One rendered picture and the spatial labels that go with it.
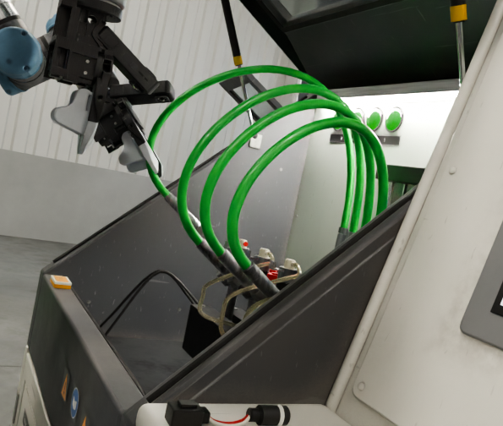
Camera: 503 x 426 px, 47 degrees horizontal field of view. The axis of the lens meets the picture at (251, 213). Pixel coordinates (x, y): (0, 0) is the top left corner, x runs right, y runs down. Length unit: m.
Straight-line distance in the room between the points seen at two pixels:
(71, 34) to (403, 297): 0.56
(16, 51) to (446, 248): 0.71
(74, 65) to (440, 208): 0.52
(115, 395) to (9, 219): 6.83
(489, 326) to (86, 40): 0.64
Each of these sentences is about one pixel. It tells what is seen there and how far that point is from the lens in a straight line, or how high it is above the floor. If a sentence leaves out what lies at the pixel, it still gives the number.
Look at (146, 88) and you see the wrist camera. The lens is 0.90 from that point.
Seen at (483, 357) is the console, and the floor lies 1.10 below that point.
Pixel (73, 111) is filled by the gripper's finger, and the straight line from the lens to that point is 0.87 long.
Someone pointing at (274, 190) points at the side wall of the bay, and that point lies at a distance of 1.36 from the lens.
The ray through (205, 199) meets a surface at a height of 1.17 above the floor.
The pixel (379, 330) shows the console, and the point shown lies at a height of 1.08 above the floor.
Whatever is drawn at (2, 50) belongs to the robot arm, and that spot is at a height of 1.33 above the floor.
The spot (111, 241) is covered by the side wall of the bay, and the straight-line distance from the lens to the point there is 1.24.
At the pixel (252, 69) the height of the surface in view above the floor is 1.40.
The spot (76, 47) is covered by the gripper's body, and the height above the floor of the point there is 1.34.
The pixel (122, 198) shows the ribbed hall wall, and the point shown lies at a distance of 7.73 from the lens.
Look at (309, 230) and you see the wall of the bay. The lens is 1.33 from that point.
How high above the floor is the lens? 1.21
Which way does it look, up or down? 3 degrees down
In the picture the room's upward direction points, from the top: 12 degrees clockwise
